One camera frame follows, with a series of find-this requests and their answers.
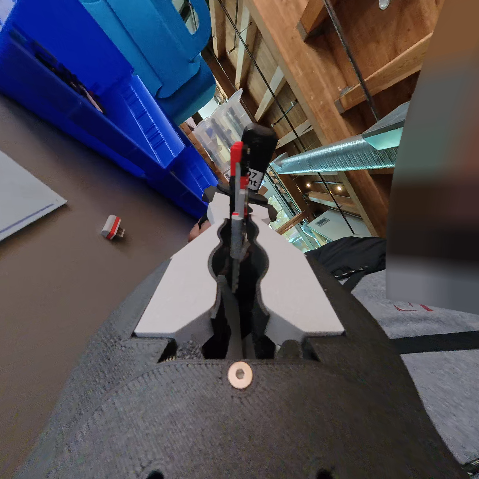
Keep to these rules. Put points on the person's right forearm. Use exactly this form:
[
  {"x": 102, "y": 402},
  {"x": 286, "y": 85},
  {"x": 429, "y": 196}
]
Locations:
[{"x": 348, "y": 254}]

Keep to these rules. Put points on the clear plastic storage box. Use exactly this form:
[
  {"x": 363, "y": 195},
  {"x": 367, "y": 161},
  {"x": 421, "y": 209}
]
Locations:
[{"x": 220, "y": 131}]

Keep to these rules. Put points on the blue storage bin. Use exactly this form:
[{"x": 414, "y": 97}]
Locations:
[
  {"x": 93, "y": 123},
  {"x": 191, "y": 183}
]

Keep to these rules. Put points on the pale blue instruction booklet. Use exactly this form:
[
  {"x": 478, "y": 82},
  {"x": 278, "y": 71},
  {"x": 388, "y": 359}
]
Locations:
[{"x": 22, "y": 194}]

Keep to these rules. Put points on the silver ventilation duct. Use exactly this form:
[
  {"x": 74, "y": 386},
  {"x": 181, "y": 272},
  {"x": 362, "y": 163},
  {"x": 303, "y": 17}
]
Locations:
[{"x": 336, "y": 155}]

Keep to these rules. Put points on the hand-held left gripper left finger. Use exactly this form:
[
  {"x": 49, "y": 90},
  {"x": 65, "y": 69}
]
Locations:
[{"x": 179, "y": 292}]

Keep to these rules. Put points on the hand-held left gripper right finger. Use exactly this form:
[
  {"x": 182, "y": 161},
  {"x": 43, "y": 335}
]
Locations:
[{"x": 299, "y": 295}]

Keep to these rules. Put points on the grey desk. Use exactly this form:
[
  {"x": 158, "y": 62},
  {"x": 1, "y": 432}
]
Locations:
[{"x": 75, "y": 299}]

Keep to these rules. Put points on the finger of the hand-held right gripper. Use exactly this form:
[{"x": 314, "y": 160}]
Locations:
[
  {"x": 220, "y": 209},
  {"x": 260, "y": 215}
]

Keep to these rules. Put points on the long grey studded plate assembly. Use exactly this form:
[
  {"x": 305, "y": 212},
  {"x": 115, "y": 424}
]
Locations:
[{"x": 235, "y": 179}]

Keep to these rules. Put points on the pile of mixed toy bricks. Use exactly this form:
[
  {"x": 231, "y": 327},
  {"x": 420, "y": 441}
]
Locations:
[{"x": 75, "y": 78}]

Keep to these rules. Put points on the person's right hand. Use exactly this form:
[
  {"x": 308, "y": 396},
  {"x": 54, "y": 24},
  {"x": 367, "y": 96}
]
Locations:
[{"x": 196, "y": 231}]

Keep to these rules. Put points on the person's torso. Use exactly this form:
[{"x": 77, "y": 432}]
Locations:
[{"x": 430, "y": 374}]

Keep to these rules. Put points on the grey red brick assembly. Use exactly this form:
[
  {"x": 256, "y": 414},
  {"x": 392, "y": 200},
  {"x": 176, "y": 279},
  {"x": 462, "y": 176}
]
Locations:
[
  {"x": 109, "y": 226},
  {"x": 236, "y": 239}
]

